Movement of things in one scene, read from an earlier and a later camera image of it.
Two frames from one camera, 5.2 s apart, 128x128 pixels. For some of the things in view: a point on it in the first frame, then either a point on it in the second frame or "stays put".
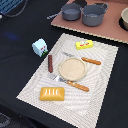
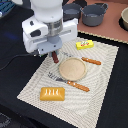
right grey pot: x=93 y=14 stays put
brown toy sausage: x=50 y=63 to x=54 y=55
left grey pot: x=71 y=11 stays put
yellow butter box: x=84 y=44 stays put
